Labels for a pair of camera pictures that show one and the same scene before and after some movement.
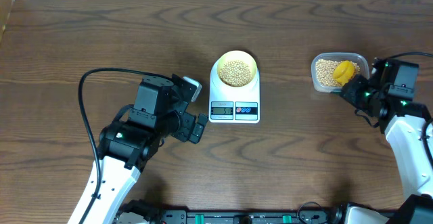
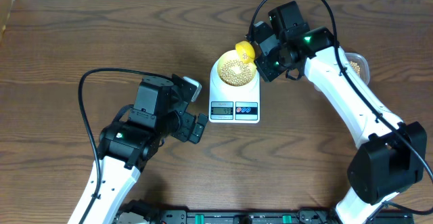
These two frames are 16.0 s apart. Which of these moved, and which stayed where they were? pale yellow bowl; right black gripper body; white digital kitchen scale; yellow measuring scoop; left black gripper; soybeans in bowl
Moved: right black gripper body; yellow measuring scoop
Stayed: left black gripper; white digital kitchen scale; pale yellow bowl; soybeans in bowl
